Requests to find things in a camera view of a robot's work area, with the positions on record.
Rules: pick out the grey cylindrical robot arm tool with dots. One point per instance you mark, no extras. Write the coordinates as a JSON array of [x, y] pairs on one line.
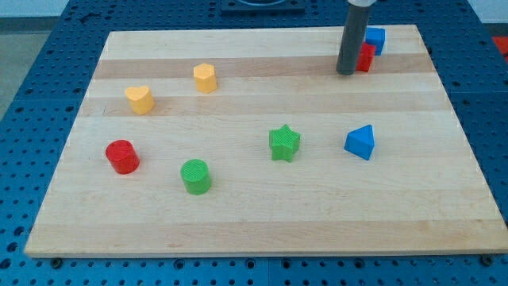
[[353, 35]]

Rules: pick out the green star block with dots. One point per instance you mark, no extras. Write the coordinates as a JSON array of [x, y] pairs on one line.
[[284, 143]]

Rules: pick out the wooden board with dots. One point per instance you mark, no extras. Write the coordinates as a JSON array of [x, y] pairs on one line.
[[421, 193]]

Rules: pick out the green cylinder block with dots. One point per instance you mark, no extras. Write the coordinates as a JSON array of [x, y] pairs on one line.
[[196, 176]]

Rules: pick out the yellow hexagon block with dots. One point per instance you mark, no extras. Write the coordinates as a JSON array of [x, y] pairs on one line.
[[205, 78]]

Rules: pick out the blue triangle block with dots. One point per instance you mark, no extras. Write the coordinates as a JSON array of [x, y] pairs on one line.
[[361, 142]]

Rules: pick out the yellow heart block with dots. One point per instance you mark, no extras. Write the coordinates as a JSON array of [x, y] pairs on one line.
[[140, 99]]

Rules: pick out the red cylinder block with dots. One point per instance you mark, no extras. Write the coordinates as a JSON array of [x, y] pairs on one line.
[[122, 156]]

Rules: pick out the blue cube block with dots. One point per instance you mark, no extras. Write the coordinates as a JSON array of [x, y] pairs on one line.
[[376, 37]]

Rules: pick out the red object at right edge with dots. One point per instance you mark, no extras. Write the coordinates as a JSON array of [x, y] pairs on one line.
[[501, 43]]

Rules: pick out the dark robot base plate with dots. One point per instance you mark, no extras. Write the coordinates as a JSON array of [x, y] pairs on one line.
[[261, 6]]

